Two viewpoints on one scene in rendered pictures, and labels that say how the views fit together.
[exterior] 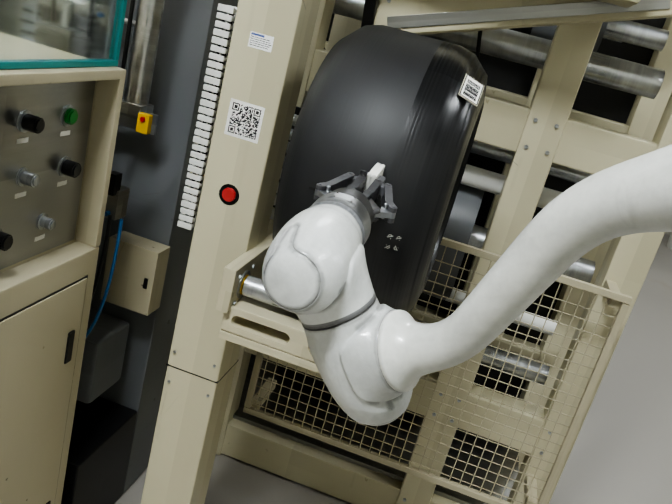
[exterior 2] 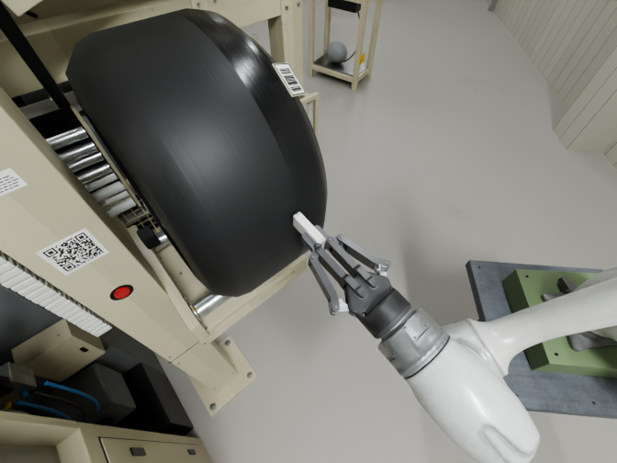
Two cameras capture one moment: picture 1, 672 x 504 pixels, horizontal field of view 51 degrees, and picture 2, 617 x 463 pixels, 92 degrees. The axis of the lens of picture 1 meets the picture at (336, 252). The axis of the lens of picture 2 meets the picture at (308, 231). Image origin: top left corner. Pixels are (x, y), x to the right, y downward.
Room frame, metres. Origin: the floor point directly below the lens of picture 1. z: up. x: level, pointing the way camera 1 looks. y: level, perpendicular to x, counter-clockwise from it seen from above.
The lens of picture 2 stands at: (0.94, 0.21, 1.65)
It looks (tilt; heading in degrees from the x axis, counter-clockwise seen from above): 54 degrees down; 310
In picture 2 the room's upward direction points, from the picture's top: straight up
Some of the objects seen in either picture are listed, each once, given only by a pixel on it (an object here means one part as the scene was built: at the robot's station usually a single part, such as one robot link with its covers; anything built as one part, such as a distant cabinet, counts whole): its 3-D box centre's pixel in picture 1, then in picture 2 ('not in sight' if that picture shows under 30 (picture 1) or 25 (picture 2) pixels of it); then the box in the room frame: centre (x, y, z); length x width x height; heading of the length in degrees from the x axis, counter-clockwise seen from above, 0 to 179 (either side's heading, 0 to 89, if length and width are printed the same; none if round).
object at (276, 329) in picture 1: (309, 337); (251, 286); (1.33, 0.01, 0.83); 0.36 x 0.09 x 0.06; 80
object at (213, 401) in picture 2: not in sight; (220, 373); (1.49, 0.24, 0.01); 0.27 x 0.27 x 0.02; 80
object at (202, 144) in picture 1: (210, 122); (28, 276); (1.47, 0.33, 1.19); 0.05 x 0.04 x 0.48; 170
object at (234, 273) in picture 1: (260, 263); (166, 278); (1.50, 0.16, 0.90); 0.40 x 0.03 x 0.10; 170
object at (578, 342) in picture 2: not in sight; (586, 309); (0.51, -0.61, 0.77); 0.22 x 0.18 x 0.06; 136
